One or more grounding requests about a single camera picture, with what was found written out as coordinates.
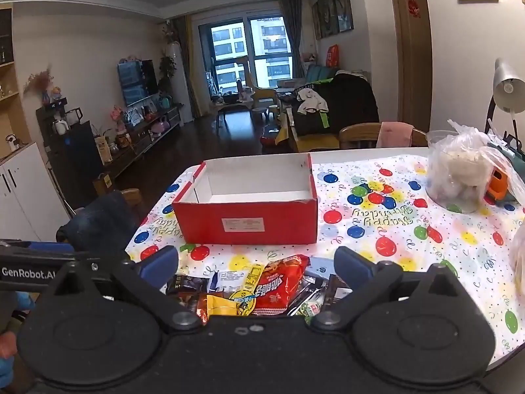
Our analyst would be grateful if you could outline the wooden sofa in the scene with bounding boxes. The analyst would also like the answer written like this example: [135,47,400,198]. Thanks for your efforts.
[279,66,380,153]

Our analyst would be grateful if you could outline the balcony glass door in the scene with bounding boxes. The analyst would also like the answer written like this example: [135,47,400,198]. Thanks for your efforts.
[199,15,294,91]

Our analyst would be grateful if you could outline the red and blue floor bag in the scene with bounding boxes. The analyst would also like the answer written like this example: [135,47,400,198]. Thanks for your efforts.
[261,124,284,145]

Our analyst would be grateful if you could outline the wooden wall shelf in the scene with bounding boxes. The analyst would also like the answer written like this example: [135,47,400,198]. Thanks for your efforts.
[0,2,34,162]

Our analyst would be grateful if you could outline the wooden chair with towel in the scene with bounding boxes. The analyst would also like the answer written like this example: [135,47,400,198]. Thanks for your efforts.
[340,122,429,150]

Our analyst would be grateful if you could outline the dark television cabinet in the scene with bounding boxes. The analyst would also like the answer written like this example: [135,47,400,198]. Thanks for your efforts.
[102,106,182,175]

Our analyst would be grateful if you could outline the black coat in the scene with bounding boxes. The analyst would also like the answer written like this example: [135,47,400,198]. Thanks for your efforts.
[292,72,380,137]

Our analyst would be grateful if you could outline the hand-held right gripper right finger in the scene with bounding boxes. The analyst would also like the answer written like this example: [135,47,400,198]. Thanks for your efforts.
[309,246,476,332]

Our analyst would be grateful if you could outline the orange tape measure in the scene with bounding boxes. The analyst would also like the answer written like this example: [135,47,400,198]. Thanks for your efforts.
[486,168,510,203]

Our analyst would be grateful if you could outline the white standing air conditioner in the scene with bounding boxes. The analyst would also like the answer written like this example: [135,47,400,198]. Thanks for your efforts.
[166,41,193,124]

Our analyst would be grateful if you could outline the black cabinet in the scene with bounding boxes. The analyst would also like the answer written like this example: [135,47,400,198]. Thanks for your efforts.
[35,104,104,211]

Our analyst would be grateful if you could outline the dark brown snack packet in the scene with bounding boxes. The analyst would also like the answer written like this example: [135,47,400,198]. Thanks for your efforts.
[324,274,354,301]
[166,275,211,296]

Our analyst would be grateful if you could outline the dark coffee table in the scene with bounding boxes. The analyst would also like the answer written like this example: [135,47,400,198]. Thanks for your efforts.
[210,98,253,133]

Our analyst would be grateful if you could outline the brown cardboard box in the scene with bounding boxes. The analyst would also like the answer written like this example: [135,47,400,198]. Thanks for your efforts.
[93,172,114,196]

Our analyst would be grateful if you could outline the silver desk lamp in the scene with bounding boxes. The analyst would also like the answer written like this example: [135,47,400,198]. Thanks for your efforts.
[486,57,525,144]

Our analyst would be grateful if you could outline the orange snack packet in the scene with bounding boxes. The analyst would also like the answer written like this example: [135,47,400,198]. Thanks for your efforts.
[186,293,211,324]

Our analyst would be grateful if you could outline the wooden chair with jeans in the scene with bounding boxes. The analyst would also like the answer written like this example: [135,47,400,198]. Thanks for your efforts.
[119,188,143,218]

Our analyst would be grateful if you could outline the white garment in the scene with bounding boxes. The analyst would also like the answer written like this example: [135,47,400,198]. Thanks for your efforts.
[296,87,329,116]

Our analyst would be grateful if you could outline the clear plastic bag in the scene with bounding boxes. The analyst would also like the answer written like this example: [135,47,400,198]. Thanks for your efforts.
[508,219,525,298]
[426,120,515,214]

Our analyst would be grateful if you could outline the wooden door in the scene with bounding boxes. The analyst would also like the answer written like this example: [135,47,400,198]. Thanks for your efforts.
[387,0,434,133]

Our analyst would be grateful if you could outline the light blue snack packet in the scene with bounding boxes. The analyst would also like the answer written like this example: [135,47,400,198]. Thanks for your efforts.
[307,256,342,280]

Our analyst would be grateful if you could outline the small yellow label packet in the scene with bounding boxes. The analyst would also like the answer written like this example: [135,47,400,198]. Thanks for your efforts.
[242,264,265,296]

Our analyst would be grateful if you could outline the dark framed wall picture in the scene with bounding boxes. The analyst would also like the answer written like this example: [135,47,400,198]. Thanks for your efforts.
[331,0,354,34]
[317,0,339,38]

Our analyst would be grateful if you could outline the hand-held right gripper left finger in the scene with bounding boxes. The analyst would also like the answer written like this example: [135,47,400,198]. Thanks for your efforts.
[39,245,203,333]

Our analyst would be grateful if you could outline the green houseplant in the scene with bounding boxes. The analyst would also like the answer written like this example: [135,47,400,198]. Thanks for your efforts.
[158,54,177,91]

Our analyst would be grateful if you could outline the dried flower bunch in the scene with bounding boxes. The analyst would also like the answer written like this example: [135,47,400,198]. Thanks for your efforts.
[23,65,55,106]

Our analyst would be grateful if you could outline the flat screen television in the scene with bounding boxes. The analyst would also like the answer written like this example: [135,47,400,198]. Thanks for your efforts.
[117,59,159,107]

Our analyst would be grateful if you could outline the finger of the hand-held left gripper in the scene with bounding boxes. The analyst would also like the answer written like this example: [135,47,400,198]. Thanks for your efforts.
[0,238,75,255]

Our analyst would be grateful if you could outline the pink towel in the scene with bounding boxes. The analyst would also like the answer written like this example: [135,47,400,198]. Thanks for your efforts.
[376,122,415,148]

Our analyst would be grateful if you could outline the white and blue snack packet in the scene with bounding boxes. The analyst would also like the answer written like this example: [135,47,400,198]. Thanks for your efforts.
[208,270,249,296]

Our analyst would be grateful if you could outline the yellow grey curtain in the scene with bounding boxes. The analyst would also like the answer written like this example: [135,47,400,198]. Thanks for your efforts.
[171,14,206,120]

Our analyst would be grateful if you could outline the green snack packet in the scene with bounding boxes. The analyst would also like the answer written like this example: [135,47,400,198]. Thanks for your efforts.
[294,301,326,326]

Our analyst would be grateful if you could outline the red cardboard box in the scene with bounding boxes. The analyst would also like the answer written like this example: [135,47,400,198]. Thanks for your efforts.
[172,153,318,246]

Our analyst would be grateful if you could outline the white cabinet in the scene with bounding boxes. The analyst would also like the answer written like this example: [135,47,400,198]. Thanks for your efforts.
[0,142,71,244]

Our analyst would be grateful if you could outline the teal cushion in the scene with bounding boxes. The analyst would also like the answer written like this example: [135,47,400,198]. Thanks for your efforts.
[305,64,342,86]

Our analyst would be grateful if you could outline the balloon print tablecloth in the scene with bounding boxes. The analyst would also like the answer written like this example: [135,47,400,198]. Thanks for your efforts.
[125,148,525,362]

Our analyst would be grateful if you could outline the yellow giraffe chair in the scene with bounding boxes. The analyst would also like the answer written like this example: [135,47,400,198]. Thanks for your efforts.
[237,55,277,112]

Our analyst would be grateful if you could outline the yellow snack packet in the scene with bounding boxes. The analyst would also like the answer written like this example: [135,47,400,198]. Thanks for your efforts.
[206,293,256,317]

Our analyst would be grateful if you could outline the dark blue jeans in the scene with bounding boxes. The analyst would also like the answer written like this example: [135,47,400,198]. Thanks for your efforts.
[56,191,141,257]

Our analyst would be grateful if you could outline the red snack packet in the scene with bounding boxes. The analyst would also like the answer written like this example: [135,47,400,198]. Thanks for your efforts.
[252,254,310,317]

